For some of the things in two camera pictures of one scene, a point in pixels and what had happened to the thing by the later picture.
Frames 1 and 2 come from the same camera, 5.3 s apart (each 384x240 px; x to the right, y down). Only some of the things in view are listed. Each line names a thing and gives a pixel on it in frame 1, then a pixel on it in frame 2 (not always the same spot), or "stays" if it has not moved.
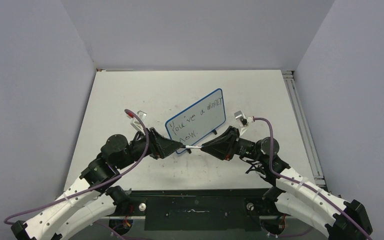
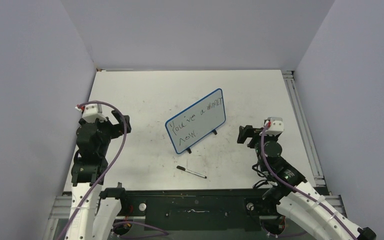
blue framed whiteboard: [190, 127] stays
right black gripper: [224, 146] to [247, 132]
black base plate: [198, 209] stays
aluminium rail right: [289, 76] stays
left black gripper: [161, 146] to [118, 129]
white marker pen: [188, 146] to [196, 174]
